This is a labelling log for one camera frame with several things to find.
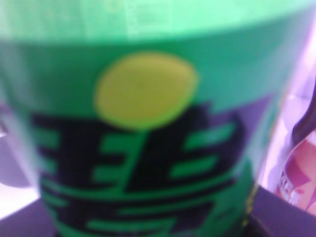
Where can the green soda bottle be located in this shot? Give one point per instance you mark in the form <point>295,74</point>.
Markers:
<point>146,118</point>

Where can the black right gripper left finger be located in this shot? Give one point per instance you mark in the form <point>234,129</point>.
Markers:
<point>31,221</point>

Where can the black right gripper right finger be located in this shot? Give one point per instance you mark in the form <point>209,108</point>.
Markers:
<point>272,217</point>

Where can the brown coffee drink bottle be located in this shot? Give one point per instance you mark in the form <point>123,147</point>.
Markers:
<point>296,183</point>

